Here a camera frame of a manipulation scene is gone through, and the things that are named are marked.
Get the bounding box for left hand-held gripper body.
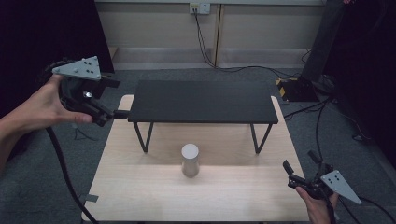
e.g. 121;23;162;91
43;55;115;127

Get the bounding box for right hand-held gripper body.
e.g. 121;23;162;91
287;162;362;205

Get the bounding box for person's right hand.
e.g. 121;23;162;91
295;186;340;224

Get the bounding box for person's left hand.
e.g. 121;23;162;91
0;74;94;138

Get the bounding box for black curtain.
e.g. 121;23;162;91
0;0;115;119

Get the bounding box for yellow black striped stand base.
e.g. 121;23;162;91
275;77;319;103

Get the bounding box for black metal shelf riser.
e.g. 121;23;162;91
127;79;279;155

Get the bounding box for grey cylindrical cup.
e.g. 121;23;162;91
180;143;200;178

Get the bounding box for dark curtain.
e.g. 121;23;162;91
323;0;396;169

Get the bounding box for dark grey stand column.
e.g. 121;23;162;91
301;0;347;84

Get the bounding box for thin black floor cable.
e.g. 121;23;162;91
315;102;329;157

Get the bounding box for black trailing cable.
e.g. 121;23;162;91
338;195;396;224

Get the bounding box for thick black gripper cable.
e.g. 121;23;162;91
46;126;100;224

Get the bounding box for black wall socket cable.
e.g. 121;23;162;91
193;8;302;79

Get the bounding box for white wall socket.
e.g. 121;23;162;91
189;2;212;15

